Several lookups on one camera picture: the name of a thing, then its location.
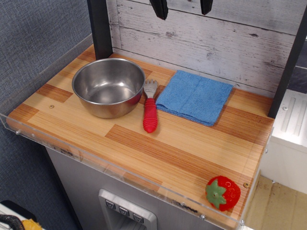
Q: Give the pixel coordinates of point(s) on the silver dispenser button panel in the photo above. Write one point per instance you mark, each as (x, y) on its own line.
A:
(121, 214)

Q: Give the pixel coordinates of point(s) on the red handled fork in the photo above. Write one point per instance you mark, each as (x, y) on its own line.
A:
(150, 120)

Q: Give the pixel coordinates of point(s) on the black yellow object bottom left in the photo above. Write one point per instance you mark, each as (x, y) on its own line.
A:
(15, 217)

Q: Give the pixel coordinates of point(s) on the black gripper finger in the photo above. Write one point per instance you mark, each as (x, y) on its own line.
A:
(160, 8)
(206, 6)

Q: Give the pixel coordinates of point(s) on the grey toy fridge cabinet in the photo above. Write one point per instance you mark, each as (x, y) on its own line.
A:
(82, 184)

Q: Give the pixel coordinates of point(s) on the stainless steel bowl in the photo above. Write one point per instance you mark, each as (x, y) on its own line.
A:
(109, 88)

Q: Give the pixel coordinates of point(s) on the black upright post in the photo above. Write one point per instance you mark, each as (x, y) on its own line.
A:
(289, 67)
(100, 28)

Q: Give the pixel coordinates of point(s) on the blue towel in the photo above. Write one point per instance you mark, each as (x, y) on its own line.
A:
(193, 97)

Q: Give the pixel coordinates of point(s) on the white ribbed side counter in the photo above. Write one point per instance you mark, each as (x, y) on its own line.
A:
(285, 157)

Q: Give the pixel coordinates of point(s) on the clear acrylic table guard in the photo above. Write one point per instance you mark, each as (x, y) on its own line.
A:
(181, 156)

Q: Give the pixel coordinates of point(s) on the black left upright post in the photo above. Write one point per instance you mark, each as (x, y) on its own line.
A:
(100, 28)

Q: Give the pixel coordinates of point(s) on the black right upright post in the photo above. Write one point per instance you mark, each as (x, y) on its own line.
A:
(289, 67)

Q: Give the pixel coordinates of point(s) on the red toy strawberry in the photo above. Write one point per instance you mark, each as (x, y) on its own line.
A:
(222, 193)

